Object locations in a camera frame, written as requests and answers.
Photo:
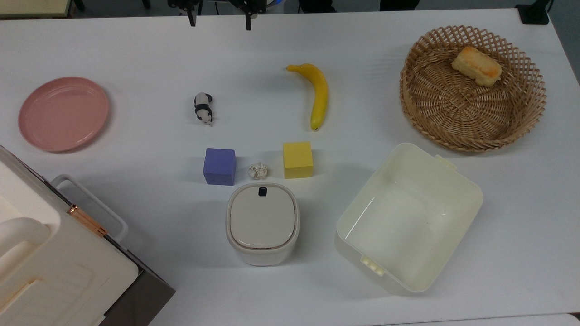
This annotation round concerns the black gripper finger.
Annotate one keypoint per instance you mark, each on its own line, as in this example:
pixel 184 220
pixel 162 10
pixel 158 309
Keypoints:
pixel 248 21
pixel 192 19

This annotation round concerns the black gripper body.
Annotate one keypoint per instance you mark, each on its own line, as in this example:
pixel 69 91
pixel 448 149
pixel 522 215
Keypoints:
pixel 217 3

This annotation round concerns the beige trash can lid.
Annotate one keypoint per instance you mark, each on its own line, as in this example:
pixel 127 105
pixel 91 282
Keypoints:
pixel 262 217

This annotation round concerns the beige trash can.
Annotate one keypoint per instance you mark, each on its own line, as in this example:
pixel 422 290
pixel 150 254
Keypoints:
pixel 263 253

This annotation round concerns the panda toy figure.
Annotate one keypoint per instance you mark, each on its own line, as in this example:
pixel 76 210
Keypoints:
pixel 203 108

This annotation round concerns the yellow banana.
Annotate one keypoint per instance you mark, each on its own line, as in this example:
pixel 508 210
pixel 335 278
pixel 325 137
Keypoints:
pixel 321 93

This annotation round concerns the yellow cube block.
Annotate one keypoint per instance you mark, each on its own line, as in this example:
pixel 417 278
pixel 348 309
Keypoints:
pixel 297 160

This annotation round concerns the purple cube block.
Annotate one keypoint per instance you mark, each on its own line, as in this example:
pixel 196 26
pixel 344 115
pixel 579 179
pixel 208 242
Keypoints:
pixel 219 166

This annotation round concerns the crumpled white paper ball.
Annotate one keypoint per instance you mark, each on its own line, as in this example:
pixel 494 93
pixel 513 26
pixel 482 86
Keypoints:
pixel 258 170

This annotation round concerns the pink plate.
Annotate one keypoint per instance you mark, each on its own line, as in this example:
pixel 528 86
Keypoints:
pixel 63 113

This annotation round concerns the yellow wooden table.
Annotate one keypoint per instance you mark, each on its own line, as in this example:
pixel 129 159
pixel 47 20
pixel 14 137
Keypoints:
pixel 31 7

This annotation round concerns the copper latch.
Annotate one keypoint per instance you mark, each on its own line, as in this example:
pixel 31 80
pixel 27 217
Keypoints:
pixel 88 221

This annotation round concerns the bread loaf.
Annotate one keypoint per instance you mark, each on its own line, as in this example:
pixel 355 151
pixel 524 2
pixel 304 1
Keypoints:
pixel 476 66

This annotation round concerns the woven wicker basket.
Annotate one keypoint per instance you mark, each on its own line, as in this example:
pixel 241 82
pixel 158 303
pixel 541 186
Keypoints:
pixel 466 108

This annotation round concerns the cream plastic bin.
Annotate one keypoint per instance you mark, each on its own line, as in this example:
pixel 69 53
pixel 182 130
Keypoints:
pixel 408 222

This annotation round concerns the white storage case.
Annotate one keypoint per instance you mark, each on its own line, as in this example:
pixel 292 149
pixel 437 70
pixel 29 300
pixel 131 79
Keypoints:
pixel 54 267

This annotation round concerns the black stand base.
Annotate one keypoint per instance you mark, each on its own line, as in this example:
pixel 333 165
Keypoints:
pixel 534 11

